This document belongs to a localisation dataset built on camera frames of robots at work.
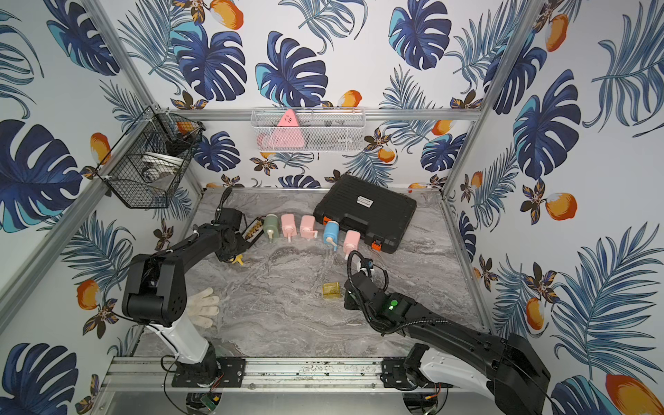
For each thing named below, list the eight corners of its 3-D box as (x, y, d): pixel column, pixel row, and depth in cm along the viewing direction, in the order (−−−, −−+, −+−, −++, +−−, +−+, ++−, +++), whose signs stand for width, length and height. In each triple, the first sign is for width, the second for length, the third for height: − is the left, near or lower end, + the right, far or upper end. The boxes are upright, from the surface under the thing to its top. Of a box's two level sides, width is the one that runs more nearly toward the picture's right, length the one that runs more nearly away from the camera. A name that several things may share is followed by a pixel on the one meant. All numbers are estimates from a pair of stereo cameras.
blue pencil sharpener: (324, 251, 103) (323, 240, 97) (324, 231, 109) (324, 220, 103) (339, 251, 103) (339, 240, 97) (338, 232, 109) (339, 220, 103)
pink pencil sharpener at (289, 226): (284, 243, 105) (281, 232, 99) (283, 225, 111) (281, 214, 105) (297, 241, 105) (295, 230, 100) (296, 224, 111) (294, 212, 105)
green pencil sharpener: (265, 242, 105) (262, 232, 100) (269, 223, 111) (266, 213, 106) (278, 242, 105) (275, 232, 100) (281, 223, 111) (278, 213, 106)
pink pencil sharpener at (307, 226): (301, 241, 105) (299, 231, 100) (302, 225, 110) (301, 214, 105) (317, 241, 105) (316, 231, 100) (318, 225, 110) (317, 214, 105)
